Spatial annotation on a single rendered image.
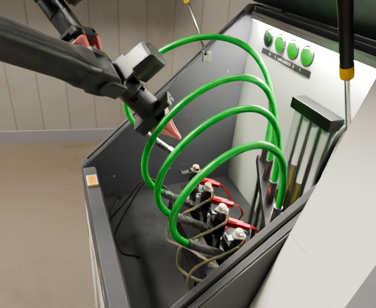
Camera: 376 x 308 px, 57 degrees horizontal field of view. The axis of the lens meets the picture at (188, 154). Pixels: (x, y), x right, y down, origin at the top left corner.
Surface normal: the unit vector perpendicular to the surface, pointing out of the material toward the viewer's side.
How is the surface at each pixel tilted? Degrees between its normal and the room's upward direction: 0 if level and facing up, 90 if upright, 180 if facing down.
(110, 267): 0
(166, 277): 0
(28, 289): 0
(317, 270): 76
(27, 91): 90
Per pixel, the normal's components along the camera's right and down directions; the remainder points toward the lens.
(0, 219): 0.07, -0.85
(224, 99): 0.34, 0.51
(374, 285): -0.89, -0.09
